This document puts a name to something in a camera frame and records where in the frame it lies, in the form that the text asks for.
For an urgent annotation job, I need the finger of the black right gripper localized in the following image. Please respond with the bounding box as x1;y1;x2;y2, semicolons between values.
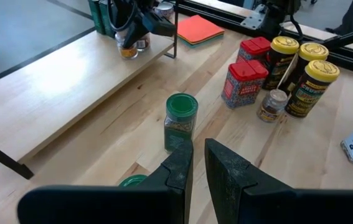
141;11;177;38
121;17;149;49

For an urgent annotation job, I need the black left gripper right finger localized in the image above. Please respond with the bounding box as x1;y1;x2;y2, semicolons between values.
204;138;353;224

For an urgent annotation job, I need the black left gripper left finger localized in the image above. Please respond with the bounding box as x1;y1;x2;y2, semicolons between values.
16;139;195;224

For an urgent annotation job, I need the red lid patterned spice tin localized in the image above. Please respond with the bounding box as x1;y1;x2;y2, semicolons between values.
221;59;270;110
235;36;272;65

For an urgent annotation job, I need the yellow lid seasoning jar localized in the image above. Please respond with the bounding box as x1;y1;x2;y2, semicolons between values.
261;35;300;91
285;59;341;119
280;42;330;94

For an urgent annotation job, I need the red paper napkin stack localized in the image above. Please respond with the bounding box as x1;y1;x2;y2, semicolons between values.
177;14;226;48

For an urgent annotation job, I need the wooden shelf black metal frame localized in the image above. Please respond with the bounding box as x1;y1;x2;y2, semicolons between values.
0;0;180;180

